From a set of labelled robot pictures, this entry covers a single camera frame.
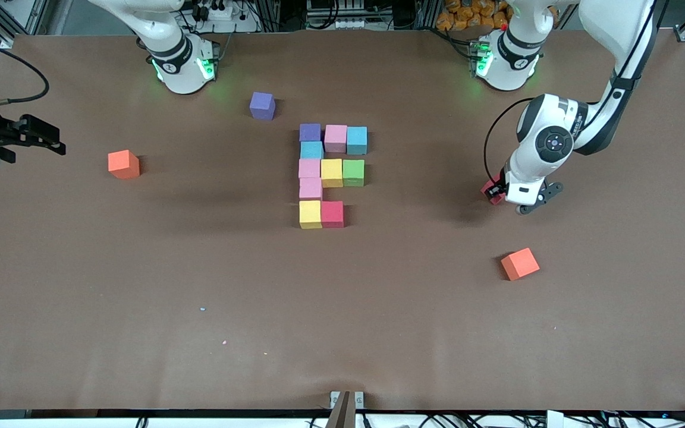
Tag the orange mesh bag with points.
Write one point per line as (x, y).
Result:
(467, 18)

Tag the purple foam block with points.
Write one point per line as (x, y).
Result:
(310, 132)
(262, 106)

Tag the white terminal block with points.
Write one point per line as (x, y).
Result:
(351, 24)

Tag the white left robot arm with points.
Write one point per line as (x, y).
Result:
(616, 35)

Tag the white power strip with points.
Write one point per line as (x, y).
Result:
(244, 24)

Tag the orange foam block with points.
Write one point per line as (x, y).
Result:
(519, 264)
(123, 164)

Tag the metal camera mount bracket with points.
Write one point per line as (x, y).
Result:
(345, 410)

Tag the yellow foam block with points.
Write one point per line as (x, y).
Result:
(310, 214)
(332, 173)

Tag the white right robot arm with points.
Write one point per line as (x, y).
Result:
(179, 59)

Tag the red foam block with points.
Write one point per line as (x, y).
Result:
(486, 189)
(332, 214)

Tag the pink foam block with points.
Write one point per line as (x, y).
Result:
(335, 138)
(309, 168)
(311, 189)

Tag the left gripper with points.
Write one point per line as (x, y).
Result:
(497, 188)

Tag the blue foam block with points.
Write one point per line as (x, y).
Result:
(312, 150)
(357, 141)

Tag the green foam block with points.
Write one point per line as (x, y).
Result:
(353, 173)

